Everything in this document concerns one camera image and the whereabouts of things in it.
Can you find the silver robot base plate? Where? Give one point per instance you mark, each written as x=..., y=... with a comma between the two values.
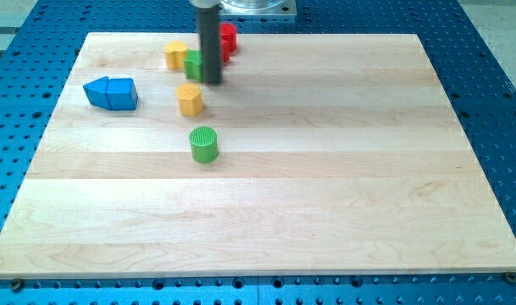
x=259, y=8

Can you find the yellow heart block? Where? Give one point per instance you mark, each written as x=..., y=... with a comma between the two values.
x=175, y=54

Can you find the red block behind rod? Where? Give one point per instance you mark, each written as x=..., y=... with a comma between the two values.
x=225, y=51

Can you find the light wooden board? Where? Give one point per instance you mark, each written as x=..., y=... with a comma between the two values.
x=338, y=154

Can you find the green star block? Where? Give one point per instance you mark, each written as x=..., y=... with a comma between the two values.
x=193, y=65

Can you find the red cylinder block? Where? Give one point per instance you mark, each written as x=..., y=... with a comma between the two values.
x=228, y=32

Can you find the yellow hexagon block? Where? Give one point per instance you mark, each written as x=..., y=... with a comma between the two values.
x=190, y=99

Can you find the blue cube block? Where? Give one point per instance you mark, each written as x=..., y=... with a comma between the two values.
x=122, y=94

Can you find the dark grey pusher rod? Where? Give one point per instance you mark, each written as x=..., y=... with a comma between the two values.
x=208, y=30

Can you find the green cylinder block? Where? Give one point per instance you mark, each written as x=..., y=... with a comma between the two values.
x=204, y=144

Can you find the blue triangle block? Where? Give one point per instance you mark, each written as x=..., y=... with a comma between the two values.
x=96, y=93

